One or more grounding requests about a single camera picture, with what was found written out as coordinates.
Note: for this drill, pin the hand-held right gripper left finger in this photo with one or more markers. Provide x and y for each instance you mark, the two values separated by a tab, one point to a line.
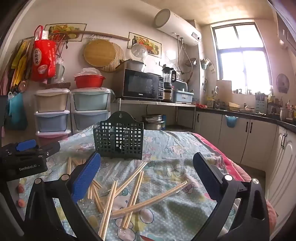
85	178

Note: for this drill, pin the white water heater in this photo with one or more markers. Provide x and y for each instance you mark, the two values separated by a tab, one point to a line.
178	25

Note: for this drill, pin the red plastic basin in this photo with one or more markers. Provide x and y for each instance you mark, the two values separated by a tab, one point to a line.
89	81

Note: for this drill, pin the dark kitchen countertop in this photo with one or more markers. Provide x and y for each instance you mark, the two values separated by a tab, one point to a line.
254	115

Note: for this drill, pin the red shopping bag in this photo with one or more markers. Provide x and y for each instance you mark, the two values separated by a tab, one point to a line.
42	60

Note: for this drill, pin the metal shelf table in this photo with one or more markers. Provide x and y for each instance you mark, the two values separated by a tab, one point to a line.
157	103

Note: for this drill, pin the white plastic bag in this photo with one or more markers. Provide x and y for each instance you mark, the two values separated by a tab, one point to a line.
89	71

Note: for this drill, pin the blue dish rack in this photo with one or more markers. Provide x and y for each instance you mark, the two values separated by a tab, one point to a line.
182	96

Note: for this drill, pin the wooden cutting board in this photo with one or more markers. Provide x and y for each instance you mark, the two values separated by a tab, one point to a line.
223	92

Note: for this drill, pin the printed light blue blanket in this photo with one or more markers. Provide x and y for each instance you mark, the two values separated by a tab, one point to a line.
173	157

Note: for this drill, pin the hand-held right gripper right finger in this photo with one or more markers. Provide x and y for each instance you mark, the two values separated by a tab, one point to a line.
205	173

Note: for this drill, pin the fruit wall poster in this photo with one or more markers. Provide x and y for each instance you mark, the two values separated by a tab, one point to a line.
150	45
66	29

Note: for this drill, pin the grey cooker pot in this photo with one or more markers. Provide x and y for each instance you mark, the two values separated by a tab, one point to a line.
136	66

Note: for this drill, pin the round bamboo board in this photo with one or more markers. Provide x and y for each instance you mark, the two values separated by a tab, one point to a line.
99	53

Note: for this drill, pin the brown woven tray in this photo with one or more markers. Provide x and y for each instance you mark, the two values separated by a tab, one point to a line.
55	85

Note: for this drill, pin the wrapped steel cup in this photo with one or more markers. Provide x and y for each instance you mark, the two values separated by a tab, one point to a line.
59	71

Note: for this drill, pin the blue hanging bag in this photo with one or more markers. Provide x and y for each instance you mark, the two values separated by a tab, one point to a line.
16	111

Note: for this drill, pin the black microwave oven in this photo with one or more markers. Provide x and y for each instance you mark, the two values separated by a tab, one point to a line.
141	84

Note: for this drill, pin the dark green utensil basket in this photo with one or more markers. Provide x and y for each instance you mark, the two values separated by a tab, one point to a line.
118	139

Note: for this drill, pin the round wall ornament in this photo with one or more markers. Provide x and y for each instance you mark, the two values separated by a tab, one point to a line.
282	83

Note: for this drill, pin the stacked steel pots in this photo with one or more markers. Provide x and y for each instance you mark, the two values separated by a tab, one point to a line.
152	121

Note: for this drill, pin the yellow container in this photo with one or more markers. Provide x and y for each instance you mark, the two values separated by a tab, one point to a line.
210	102

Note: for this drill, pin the drawer unit with pink drawer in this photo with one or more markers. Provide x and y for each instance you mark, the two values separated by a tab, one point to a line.
52	109

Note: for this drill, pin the grey bread box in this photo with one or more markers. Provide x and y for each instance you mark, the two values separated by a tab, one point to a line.
181	85

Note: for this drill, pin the group of wooden chopsticks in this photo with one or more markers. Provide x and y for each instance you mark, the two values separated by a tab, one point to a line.
133	199

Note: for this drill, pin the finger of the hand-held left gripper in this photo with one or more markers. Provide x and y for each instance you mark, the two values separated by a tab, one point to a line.
48	150
25	145

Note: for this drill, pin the person's left hand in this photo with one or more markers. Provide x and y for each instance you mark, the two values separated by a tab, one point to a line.
20	188

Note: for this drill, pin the clear dome cover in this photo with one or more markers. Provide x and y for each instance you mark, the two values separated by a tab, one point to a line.
139	52

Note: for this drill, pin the pink red blanket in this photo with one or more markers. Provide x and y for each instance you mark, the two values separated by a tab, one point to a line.
222	155

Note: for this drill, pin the blue cutlery holder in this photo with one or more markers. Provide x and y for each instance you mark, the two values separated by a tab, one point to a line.
261	104

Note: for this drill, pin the blue hanging bin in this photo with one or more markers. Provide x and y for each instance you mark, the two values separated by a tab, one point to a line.
231	121

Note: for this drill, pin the round ribbed mat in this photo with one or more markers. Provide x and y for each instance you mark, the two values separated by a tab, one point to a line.
119	58

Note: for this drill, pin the green wall holder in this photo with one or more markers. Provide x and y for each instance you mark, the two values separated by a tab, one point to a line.
204	63

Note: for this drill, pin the yellow hanging cloth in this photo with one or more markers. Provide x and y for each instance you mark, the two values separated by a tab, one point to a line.
19	62

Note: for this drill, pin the red packet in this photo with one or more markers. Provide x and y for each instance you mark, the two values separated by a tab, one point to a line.
200	106

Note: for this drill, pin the light blue drawer unit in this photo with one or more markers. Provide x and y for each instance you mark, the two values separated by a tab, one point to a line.
90	102

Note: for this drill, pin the black blender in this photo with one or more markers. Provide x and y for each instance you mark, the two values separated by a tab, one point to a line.
168	78

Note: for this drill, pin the kitchen window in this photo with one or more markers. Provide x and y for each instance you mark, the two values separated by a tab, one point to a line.
240	58

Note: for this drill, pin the white kitchen cabinets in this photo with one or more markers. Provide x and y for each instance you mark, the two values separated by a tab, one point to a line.
254	143

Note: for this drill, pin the hanging metal strainer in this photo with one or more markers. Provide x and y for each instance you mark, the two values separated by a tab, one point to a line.
190	63

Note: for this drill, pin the long wooden rolling pin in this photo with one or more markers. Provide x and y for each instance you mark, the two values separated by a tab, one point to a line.
99	34

